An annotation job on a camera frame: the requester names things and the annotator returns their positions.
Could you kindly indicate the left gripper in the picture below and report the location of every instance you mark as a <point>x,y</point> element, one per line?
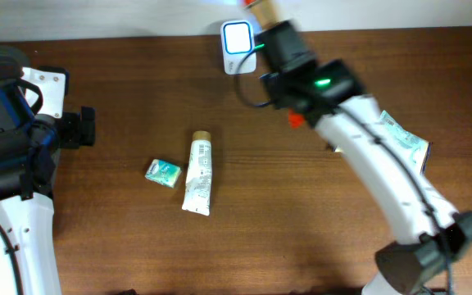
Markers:
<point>80,133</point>

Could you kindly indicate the small teal tissue pack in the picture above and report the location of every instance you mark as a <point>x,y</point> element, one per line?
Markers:
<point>163,173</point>

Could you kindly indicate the white tube with beige cap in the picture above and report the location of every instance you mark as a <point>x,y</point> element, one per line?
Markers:
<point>199,175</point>

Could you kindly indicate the red spaghetti packet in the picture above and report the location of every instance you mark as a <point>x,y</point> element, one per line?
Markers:
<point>267,17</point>

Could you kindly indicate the yellow white snack bag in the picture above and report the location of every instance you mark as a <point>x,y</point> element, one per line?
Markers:
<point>421,157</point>

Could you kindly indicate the teal wet wipes pack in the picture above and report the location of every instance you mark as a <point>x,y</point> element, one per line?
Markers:
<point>407,141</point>

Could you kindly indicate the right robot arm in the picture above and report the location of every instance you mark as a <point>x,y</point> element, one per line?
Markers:
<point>430,233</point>

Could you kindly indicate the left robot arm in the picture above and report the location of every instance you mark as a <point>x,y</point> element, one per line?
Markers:
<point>27,258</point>

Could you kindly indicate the white barcode scanner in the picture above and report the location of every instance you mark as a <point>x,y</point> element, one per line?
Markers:
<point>237,40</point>

